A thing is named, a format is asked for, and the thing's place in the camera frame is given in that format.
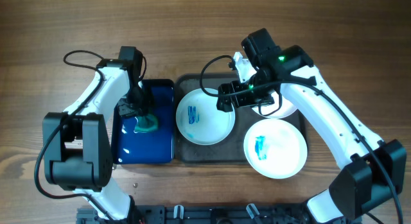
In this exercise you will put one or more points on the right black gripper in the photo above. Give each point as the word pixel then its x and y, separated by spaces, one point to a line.
pixel 225 96

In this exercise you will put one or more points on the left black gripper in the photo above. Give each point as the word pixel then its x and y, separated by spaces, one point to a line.
pixel 149 99

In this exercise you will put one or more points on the green yellow sponge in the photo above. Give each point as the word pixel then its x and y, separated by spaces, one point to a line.
pixel 147 123

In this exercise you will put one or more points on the white plate blue stain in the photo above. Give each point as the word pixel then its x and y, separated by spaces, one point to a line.
pixel 199 120
pixel 275 148

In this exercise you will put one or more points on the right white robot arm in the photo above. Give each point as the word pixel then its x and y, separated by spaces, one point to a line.
pixel 371 170

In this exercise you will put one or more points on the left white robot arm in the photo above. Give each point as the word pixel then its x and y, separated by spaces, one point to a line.
pixel 76 153

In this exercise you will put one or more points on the blue water tray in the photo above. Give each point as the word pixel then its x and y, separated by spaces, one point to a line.
pixel 157 147

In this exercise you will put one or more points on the dark brown tray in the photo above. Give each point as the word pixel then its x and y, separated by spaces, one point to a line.
pixel 229 150

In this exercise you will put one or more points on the white plate blue stain front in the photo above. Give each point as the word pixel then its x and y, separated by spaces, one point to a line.
pixel 275 148

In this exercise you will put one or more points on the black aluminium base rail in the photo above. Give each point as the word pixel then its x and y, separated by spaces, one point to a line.
pixel 286 213

